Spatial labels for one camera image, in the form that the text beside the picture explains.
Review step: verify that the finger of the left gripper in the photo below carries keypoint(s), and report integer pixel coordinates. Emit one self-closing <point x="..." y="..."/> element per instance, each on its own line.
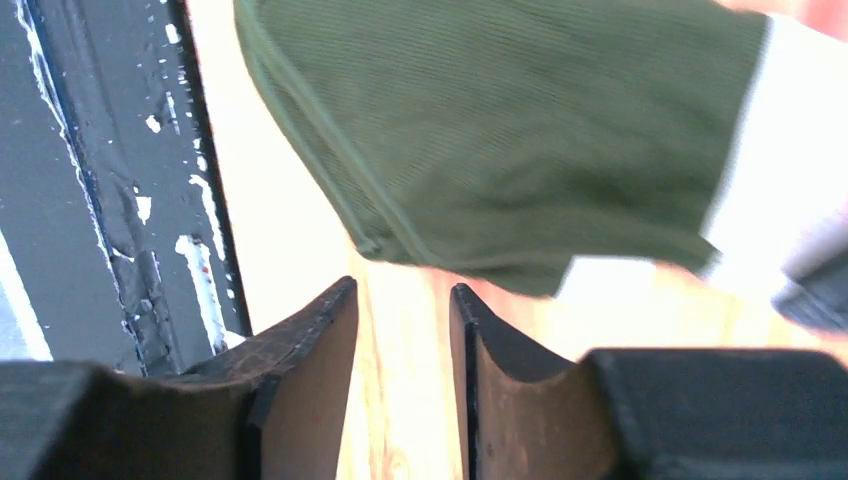
<point x="816" y="295"/>

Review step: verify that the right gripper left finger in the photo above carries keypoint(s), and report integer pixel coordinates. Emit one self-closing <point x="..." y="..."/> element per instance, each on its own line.
<point x="298" y="377"/>

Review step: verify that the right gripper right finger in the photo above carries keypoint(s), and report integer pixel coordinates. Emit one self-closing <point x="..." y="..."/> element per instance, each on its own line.
<point x="523" y="411"/>

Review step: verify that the green underwear white waistband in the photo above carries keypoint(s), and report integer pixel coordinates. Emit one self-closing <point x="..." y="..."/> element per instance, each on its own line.
<point x="555" y="148"/>

